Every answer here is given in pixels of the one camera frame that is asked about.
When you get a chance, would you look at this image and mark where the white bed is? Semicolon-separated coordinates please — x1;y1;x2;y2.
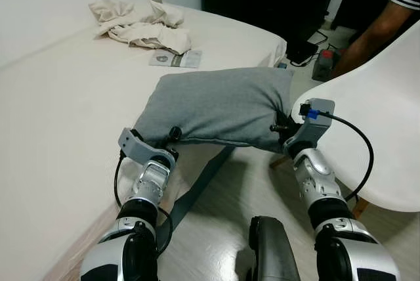
0;0;288;281

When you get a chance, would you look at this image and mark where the black box with cables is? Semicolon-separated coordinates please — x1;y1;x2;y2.
285;28;329;68

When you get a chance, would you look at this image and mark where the dark grey robot leg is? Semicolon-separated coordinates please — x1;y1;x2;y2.
235;215;303;281

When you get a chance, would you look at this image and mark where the crumpled beige cloth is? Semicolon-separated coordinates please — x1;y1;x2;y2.
89;0;194;56

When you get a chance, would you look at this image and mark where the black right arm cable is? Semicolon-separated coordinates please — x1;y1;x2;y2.
318;113;375;204

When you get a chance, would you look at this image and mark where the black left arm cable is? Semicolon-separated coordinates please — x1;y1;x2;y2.
113;155;175;257

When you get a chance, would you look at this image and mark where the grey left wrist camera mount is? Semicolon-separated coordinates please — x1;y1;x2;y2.
118;127;163;162

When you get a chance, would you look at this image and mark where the grey device with red top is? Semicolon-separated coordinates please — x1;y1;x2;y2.
311;49;339;82

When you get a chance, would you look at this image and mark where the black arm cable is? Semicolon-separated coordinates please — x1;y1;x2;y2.
318;113;375;204
113;155;175;257

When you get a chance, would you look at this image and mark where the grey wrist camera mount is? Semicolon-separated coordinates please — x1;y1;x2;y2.
297;98;337;152
118;127;163;162

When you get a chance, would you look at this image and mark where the white plastic chair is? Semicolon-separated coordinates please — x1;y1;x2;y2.
307;21;420;221

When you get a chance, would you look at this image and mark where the grey blue strap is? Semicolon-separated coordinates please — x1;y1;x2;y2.
168;145;235;230

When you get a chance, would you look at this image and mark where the grey printed booklet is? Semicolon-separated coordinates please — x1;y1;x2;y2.
148;48;203;69

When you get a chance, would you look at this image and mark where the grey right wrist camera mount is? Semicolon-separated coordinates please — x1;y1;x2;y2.
297;98;337;152

